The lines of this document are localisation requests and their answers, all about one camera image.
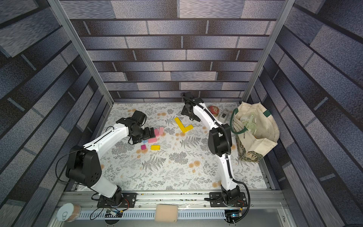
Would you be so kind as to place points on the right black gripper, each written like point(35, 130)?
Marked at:
point(186, 108)

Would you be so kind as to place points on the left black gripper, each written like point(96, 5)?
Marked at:
point(149, 135)

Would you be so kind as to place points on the pink block five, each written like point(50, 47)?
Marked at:
point(152, 140)

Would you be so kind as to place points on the yellow block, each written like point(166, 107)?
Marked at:
point(155, 147)
point(183, 128)
point(188, 128)
point(178, 121)

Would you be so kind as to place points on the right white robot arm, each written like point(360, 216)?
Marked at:
point(220, 145)

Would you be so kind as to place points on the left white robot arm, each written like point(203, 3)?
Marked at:
point(83, 165)

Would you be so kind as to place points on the round red lid tin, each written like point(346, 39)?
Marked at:
point(214, 110)

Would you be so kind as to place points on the floral table mat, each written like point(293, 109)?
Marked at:
point(183, 162)

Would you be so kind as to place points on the small white box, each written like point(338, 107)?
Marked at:
point(224, 116)

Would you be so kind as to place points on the cream tote bag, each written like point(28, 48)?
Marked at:
point(256, 131)

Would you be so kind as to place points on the beige sponge pad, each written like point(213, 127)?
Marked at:
point(166, 213)

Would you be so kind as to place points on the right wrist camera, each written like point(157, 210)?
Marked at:
point(188, 97)

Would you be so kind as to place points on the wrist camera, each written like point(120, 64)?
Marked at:
point(188, 97)
point(139, 116)

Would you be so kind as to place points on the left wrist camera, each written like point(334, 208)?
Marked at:
point(139, 116)

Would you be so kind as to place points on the aluminium rail base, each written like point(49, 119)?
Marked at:
point(203, 204)

